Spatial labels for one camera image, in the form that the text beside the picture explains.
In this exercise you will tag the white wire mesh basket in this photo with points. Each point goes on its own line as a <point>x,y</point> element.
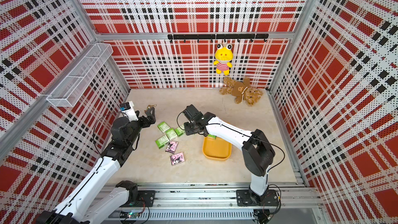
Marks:
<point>68,92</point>

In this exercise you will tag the yellow storage tray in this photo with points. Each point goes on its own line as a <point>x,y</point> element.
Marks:
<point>216,149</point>

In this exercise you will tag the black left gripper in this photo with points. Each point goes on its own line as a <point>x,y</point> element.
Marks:
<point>151,118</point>

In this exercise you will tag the fox figure keychain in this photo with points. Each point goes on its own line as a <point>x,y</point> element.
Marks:
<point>150,106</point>

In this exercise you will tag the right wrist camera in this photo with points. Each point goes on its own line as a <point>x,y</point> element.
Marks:
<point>190,112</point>

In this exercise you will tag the black hook rail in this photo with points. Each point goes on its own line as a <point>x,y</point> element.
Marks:
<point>186,37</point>

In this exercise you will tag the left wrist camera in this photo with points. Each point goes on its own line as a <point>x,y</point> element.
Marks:
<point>127,110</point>

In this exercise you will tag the green tissue pack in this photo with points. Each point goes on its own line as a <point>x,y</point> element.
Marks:
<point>162,141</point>
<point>211,136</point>
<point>179,131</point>
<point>171,134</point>
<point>163,127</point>

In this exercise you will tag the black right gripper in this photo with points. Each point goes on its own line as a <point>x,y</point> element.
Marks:
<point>187,131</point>

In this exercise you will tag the pink tissue pack middle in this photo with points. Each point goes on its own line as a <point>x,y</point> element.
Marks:
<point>172,147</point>

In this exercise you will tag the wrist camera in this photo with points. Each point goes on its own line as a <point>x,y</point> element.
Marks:
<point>127,110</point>
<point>190,112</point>

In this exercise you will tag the pink tissue pack bottom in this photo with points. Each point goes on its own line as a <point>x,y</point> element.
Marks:
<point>177,158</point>

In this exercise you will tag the brown teddy bear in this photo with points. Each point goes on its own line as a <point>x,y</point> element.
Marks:
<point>241,90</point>

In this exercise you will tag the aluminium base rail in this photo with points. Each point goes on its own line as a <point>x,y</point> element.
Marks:
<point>283,203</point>

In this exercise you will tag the pink tissue pack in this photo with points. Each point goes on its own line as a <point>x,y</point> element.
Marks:
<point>172,147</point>
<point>177,158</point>

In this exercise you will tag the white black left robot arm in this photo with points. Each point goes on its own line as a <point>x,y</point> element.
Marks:
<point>76,208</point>

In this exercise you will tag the yellow frog plush toy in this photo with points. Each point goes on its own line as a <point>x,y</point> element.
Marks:
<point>223,56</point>

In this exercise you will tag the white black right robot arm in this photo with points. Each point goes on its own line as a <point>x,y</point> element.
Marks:
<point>257,151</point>

